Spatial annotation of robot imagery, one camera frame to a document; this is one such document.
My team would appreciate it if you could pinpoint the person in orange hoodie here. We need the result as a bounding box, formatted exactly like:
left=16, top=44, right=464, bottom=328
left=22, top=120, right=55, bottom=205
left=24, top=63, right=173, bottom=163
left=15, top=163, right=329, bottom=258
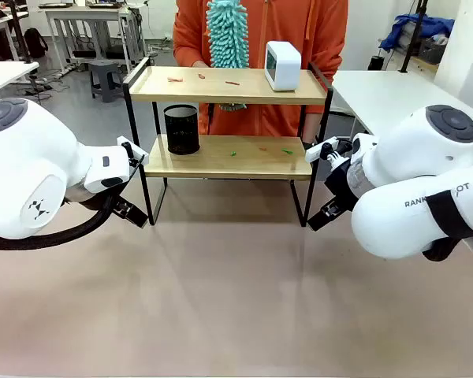
left=173, top=0, right=347, bottom=139

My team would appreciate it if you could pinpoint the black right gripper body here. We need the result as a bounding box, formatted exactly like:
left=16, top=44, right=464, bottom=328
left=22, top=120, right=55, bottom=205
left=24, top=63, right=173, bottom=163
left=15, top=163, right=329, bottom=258
left=324, top=159, right=359, bottom=217

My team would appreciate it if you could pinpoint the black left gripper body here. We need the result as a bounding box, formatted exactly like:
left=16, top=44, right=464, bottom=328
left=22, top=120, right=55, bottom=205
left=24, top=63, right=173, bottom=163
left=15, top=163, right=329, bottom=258
left=104, top=181, right=130, bottom=209

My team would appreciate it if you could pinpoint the person's left forearm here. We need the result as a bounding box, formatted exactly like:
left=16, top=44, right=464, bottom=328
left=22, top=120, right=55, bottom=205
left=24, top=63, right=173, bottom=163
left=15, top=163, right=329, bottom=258
left=304, top=113, right=321, bottom=143

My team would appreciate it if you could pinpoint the large white side table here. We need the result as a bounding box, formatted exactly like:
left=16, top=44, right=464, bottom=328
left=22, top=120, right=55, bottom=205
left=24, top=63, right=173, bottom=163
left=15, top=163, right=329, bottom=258
left=330, top=69, right=473, bottom=139

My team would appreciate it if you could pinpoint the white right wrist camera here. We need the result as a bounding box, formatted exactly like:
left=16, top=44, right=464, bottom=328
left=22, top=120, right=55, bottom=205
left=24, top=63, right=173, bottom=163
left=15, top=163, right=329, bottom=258
left=304, top=135, right=339, bottom=164

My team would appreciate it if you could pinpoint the black mesh pen holder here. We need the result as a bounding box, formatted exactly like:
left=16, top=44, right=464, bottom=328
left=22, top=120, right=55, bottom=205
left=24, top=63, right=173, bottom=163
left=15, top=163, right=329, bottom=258
left=163, top=103, right=201, bottom=156

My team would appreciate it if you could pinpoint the black backpack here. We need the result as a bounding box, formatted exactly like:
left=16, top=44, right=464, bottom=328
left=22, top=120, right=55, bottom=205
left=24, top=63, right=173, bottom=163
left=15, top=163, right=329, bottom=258
left=23, top=27, right=49, bottom=60

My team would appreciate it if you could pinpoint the black braided cable sleeve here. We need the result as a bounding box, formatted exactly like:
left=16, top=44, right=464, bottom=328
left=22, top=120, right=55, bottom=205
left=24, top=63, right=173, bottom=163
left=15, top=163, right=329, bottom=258
left=0, top=195, right=117, bottom=252

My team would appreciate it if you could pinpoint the grey-framed background workbench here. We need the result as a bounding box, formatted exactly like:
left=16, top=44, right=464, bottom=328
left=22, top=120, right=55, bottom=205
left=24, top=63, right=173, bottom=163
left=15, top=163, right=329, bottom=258
left=38, top=2, right=147, bottom=76

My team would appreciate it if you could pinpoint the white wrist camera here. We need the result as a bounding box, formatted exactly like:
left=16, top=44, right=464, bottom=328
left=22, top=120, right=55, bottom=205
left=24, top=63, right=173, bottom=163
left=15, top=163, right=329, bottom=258
left=304, top=135, right=339, bottom=164
left=116, top=135, right=150, bottom=169

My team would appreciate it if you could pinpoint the blue cloth pile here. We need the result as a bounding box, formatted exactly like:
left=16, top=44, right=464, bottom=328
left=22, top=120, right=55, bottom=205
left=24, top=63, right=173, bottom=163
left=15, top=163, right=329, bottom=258
left=379, top=13, right=456, bottom=53

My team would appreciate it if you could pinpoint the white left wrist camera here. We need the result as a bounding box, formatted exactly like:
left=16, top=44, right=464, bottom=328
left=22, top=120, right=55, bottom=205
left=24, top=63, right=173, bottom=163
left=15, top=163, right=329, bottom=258
left=116, top=135, right=150, bottom=169

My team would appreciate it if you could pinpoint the white cube clock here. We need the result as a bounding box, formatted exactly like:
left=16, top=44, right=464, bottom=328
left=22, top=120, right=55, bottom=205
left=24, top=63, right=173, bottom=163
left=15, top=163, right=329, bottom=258
left=264, top=40, right=303, bottom=93

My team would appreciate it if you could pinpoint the wooden black-framed two-tier shelf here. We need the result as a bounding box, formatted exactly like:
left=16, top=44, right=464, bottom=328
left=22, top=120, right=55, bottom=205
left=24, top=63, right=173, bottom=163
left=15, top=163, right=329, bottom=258
left=121, top=57, right=335, bottom=228

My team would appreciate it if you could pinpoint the teal chenille duster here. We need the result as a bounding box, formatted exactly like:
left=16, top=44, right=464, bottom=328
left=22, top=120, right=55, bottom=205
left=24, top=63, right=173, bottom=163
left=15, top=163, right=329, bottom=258
left=206, top=0, right=250, bottom=113

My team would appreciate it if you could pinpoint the white background desk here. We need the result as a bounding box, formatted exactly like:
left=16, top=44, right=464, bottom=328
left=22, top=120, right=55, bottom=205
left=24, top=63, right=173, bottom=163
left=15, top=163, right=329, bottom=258
left=0, top=8, right=29, bottom=62

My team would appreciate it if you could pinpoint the black stand pole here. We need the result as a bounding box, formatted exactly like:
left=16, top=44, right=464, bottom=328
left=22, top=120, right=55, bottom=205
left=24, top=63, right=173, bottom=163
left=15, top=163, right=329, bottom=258
left=7, top=0, right=33, bottom=66
left=399, top=0, right=430, bottom=74

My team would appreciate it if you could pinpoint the grey plastic stool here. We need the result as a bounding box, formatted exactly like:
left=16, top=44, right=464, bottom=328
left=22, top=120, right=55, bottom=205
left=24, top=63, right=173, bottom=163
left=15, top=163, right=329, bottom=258
left=88, top=59, right=125, bottom=104

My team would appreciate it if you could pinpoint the black strap on arm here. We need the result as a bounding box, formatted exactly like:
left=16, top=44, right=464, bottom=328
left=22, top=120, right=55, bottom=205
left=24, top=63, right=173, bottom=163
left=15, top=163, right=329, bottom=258
left=422, top=189, right=473, bottom=263

